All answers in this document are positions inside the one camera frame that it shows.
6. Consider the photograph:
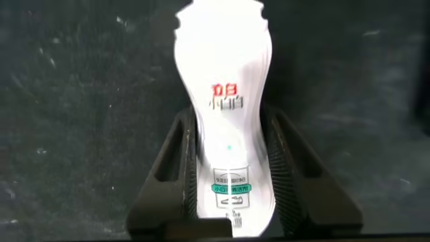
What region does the white brush bottle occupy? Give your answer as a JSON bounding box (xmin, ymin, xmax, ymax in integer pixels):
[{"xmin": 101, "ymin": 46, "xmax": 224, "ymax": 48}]
[{"xmin": 173, "ymin": 0, "xmax": 277, "ymax": 238}]

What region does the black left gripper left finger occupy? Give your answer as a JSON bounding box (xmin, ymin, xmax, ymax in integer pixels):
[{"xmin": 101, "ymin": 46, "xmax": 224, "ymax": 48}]
[{"xmin": 126, "ymin": 106, "xmax": 232, "ymax": 240}]

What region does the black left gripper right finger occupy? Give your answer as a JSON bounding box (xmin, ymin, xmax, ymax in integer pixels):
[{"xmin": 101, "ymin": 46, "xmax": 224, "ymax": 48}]
[{"xmin": 261, "ymin": 104, "xmax": 364, "ymax": 238}]

